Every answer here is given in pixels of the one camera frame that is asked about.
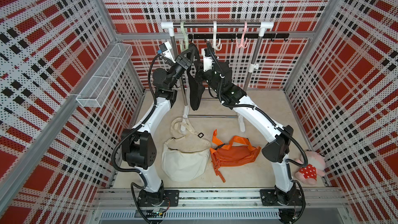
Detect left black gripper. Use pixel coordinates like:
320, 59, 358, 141
167, 46, 195, 90

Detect black sling bag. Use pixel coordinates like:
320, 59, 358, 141
187, 43, 205, 111

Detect orange sling bag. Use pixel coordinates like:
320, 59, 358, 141
209, 130, 261, 183

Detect cream sling bag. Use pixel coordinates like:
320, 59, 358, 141
161, 117, 211, 182

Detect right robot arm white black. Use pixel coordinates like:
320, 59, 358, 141
197, 42, 308, 205

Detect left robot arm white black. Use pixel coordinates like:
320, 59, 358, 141
111, 46, 199, 206

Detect green plastic hook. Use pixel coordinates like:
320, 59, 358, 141
180, 21, 190, 51

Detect white plastic hook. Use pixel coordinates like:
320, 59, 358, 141
212, 21, 222, 51

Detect pink plastic hook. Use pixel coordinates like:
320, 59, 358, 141
236, 21, 248, 49

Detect metal clothes rack white joints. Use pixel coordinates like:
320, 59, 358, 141
160, 21, 275, 133

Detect pink plush toy red dress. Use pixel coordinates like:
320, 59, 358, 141
294, 150, 326, 186

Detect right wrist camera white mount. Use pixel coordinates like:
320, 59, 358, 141
202, 48, 212, 72

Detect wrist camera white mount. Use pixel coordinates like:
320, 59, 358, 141
202, 48, 212, 72
158, 41, 175, 63

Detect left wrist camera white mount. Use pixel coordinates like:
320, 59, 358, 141
158, 41, 175, 63

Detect black wall hook rail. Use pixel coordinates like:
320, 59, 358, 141
188, 33, 290, 40

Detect white wire mesh basket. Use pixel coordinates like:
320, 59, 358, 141
77, 43, 133, 108

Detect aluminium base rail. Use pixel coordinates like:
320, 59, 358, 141
88, 187, 355, 224

